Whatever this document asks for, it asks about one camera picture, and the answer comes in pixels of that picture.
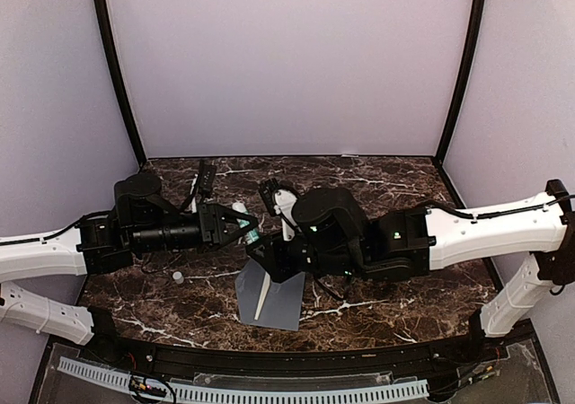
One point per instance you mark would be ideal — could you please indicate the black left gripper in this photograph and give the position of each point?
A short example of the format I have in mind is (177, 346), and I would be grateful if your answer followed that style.
(212, 218)

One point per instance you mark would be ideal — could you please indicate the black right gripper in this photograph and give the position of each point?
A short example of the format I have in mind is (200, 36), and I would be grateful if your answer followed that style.
(274, 265)

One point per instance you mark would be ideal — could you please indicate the green white glue stick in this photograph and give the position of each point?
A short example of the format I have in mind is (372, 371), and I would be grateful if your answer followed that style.
(251, 236)

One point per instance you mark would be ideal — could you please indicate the beige letter sheet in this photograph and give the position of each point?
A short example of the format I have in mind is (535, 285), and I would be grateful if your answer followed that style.
(265, 286)

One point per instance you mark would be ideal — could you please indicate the grey paper envelope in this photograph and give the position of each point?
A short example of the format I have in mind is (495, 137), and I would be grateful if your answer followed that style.
(282, 307)

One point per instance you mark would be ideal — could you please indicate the white glue stick cap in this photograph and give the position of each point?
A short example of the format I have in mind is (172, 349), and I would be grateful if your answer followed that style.
(178, 277)

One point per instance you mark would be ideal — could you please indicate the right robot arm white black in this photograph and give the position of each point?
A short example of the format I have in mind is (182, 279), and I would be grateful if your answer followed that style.
(327, 233)

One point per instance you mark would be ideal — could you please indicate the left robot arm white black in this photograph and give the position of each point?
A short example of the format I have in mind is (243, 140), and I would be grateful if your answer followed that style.
(142, 221)

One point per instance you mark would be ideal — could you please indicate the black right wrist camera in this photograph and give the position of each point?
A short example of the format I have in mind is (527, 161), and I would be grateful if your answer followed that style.
(267, 190)

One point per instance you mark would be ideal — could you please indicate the white slotted cable duct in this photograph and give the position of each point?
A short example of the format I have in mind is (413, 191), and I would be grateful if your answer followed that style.
(185, 392)

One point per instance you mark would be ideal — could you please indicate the black left frame post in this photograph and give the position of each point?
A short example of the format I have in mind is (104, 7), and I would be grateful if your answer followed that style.
(121, 93)

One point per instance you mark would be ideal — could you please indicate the black frame post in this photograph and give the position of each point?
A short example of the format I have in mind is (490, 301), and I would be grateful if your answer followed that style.
(121, 93)
(462, 79)

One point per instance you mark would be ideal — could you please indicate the black right frame post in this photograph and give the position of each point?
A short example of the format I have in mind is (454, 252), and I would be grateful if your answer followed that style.
(462, 79)

